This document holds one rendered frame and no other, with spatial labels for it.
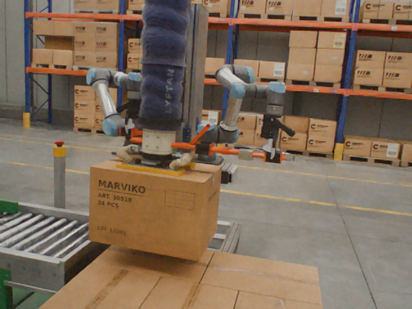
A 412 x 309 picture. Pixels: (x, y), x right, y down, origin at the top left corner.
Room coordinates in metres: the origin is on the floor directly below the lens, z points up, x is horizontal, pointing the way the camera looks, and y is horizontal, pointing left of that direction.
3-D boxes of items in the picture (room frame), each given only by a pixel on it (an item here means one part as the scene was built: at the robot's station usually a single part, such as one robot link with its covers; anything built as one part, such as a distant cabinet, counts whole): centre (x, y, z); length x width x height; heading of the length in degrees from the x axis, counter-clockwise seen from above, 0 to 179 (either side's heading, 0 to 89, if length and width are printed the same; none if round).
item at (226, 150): (2.03, 0.03, 1.20); 0.93 x 0.30 x 0.04; 76
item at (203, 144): (1.90, 0.01, 1.20); 0.10 x 0.08 x 0.06; 166
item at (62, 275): (2.06, 0.60, 0.47); 0.70 x 0.03 x 0.15; 168
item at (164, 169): (1.86, 0.28, 1.10); 0.34 x 0.10 x 0.05; 76
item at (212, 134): (2.42, 0.00, 1.20); 0.13 x 0.12 x 0.14; 107
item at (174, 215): (1.97, 0.24, 0.87); 0.60 x 0.40 x 0.40; 77
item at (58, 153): (2.67, 1.06, 0.50); 0.07 x 0.07 x 1.00; 78
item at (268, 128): (1.82, -0.31, 1.34); 0.09 x 0.08 x 0.12; 76
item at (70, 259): (2.06, 0.61, 0.58); 0.70 x 0.03 x 0.06; 168
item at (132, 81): (2.28, 0.46, 1.50); 0.09 x 0.08 x 0.11; 41
